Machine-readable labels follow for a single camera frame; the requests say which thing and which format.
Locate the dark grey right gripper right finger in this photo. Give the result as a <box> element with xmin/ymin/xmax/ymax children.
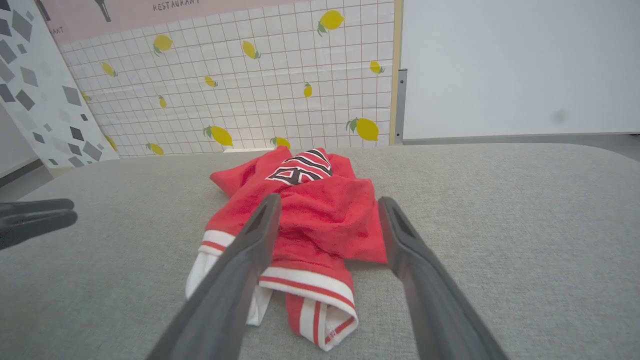
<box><xmin>377</xmin><ymin>196</ymin><xmax>510</xmax><ymax>360</ymax></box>

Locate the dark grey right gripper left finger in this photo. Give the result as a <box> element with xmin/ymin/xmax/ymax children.
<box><xmin>146</xmin><ymin>193</ymin><xmax>282</xmax><ymax>360</ymax></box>

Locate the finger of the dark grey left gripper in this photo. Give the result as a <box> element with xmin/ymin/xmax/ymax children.
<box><xmin>0</xmin><ymin>199</ymin><xmax>75</xmax><ymax>221</ymax></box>
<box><xmin>0</xmin><ymin>210</ymin><xmax>78</xmax><ymax>251</ymax></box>

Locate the red basketball jersey number 23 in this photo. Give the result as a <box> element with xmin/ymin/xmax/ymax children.
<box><xmin>185</xmin><ymin>146</ymin><xmax>388</xmax><ymax>352</ymax></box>

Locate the grey terrazzo pattern panel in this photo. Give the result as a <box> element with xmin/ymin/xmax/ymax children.
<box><xmin>0</xmin><ymin>0</ymin><xmax>120</xmax><ymax>168</ymax></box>

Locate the lemon print tile panel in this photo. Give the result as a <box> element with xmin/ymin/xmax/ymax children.
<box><xmin>59</xmin><ymin>0</ymin><xmax>404</xmax><ymax>157</ymax></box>

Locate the pink restaurant poster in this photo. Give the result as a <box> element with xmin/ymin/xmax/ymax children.
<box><xmin>35</xmin><ymin>0</ymin><xmax>321</xmax><ymax>46</ymax></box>

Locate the plain white board panel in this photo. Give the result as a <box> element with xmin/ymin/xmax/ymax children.
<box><xmin>401</xmin><ymin>0</ymin><xmax>640</xmax><ymax>142</ymax></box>

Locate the grey metal post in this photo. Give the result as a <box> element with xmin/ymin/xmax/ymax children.
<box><xmin>395</xmin><ymin>69</ymin><xmax>408</xmax><ymax>146</ymax></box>

